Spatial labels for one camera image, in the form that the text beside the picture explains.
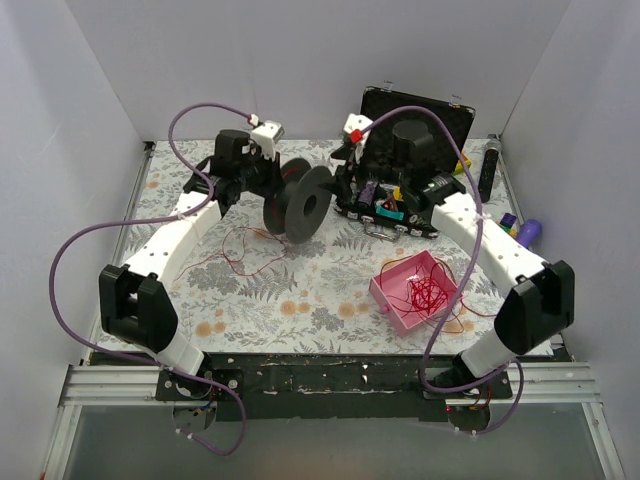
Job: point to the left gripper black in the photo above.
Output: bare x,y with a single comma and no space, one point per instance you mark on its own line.
272,176

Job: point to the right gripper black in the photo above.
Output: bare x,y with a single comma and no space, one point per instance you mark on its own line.
347,175

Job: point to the black filament spool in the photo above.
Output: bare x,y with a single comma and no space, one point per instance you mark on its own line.
299,204

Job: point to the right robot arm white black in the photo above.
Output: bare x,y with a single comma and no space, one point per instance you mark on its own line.
539,296

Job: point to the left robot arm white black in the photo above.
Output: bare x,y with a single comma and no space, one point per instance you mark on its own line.
134,304

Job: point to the teal object in case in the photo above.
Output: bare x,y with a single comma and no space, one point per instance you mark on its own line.
389,214

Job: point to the black poker chip case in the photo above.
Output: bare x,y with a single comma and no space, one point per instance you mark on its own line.
439,130

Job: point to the floral table mat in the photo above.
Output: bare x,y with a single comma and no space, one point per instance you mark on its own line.
242,291

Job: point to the yellow green toy block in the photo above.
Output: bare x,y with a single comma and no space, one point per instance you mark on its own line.
462,164

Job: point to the pink open box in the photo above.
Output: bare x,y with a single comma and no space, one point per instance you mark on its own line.
412,291

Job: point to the black remote control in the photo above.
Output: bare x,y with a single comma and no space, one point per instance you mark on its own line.
492,152

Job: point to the colourful toy block stack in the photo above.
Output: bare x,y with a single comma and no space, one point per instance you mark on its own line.
508,223

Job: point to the purple cylindrical toy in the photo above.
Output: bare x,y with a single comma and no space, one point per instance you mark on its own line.
529,232

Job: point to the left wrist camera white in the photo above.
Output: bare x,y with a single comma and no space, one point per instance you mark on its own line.
266,135

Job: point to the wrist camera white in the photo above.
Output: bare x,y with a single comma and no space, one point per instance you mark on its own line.
266,135
356,132

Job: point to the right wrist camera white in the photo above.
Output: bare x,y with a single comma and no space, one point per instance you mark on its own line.
356,132

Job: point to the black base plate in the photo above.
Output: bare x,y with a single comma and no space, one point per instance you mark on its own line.
284,386

